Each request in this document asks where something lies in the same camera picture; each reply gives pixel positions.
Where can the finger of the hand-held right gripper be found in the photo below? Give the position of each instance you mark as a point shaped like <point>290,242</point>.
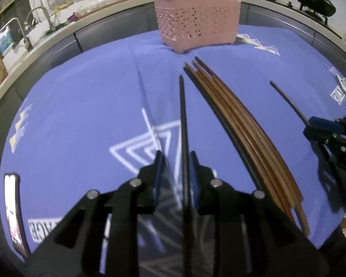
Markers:
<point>325,122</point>
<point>331,142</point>

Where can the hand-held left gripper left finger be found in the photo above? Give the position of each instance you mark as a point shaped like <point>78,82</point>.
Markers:
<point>161,176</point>

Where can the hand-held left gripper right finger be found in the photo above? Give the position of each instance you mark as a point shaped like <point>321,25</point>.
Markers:
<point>193,176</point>

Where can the dark wooden chopstick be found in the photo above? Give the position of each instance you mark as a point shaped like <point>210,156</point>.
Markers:
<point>241,150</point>
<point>184,121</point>
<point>290,101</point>

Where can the brown wooden chopstick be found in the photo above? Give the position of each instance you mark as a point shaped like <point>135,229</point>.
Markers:
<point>268,150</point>
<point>248,150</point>
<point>255,150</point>

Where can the bundle of brown chopsticks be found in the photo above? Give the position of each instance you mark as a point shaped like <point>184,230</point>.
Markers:
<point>261,150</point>

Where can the pink plastic utensil basket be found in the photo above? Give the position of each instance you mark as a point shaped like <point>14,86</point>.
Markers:
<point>196,23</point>

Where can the blue printed tablecloth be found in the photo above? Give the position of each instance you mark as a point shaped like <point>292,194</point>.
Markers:
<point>89,106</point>

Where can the black gas stove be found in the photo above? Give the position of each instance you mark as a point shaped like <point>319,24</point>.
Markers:
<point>279,2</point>

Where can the black smartphone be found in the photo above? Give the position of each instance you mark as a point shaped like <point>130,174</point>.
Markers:
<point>13,207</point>

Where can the kitchen counter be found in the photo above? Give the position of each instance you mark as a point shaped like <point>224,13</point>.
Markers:
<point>118,5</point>

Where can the curved steel faucet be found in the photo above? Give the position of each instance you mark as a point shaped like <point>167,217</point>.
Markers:
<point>46,14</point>

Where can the steel faucet with filter box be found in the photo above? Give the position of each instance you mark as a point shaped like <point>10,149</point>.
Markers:
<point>21,31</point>

